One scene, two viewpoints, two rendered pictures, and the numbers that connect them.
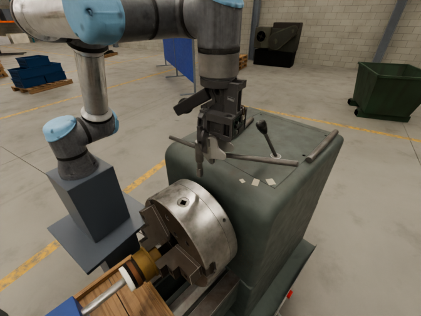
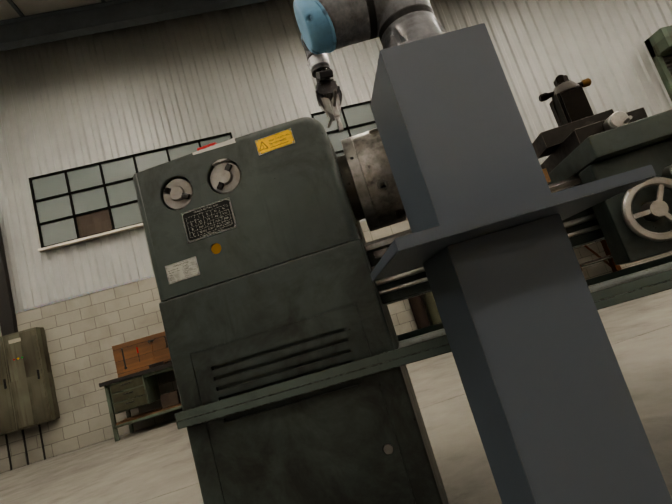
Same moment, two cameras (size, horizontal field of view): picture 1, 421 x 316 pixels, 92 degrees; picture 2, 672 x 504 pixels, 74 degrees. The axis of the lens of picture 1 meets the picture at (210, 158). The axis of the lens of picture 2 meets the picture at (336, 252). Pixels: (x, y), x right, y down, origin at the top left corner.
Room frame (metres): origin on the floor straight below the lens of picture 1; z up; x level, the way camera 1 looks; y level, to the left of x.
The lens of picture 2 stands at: (1.44, 1.06, 0.65)
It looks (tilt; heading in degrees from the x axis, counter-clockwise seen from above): 9 degrees up; 231
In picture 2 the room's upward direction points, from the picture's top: 17 degrees counter-clockwise
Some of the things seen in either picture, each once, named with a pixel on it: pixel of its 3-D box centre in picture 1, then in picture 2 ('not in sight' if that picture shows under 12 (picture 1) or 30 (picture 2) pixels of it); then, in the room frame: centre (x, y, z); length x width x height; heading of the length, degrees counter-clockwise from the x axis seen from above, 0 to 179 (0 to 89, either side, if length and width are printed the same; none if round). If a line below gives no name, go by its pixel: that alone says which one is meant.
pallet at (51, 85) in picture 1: (38, 72); not in sight; (6.01, 4.79, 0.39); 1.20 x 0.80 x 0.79; 157
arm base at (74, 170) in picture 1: (75, 160); (413, 46); (0.71, 0.58, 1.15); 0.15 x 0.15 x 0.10
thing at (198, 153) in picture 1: (199, 159); (337, 115); (0.44, 0.03, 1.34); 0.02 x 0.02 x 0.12
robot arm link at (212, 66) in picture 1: (219, 64); (318, 64); (0.41, -0.02, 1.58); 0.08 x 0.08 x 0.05
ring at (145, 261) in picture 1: (144, 264); not in sight; (0.30, 0.19, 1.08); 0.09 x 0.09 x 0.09; 45
